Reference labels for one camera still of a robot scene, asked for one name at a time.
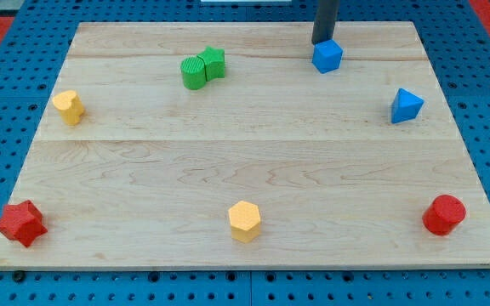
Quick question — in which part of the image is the blue cube block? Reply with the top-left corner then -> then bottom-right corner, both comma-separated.
311,40 -> 343,74

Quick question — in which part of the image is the blue triangle block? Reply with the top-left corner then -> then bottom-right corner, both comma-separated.
390,88 -> 424,124

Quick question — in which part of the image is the yellow hexagon block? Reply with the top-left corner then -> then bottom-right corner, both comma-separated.
228,201 -> 261,243

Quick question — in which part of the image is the wooden board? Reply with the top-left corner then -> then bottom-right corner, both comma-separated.
0,21 -> 490,271

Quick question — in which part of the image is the green cylinder block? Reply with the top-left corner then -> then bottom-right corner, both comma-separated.
180,57 -> 207,90

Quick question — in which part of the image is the green star block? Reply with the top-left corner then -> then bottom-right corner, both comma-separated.
197,46 -> 225,82

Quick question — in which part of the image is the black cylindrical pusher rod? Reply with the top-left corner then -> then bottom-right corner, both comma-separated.
311,0 -> 340,44

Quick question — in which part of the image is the yellow heart block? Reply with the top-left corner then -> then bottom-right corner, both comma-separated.
53,90 -> 85,126

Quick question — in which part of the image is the red cylinder block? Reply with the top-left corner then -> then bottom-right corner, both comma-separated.
422,195 -> 466,236

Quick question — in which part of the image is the red star block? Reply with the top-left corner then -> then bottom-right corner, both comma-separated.
0,200 -> 48,247

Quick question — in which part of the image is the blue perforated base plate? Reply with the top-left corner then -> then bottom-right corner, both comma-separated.
0,1 -> 490,305

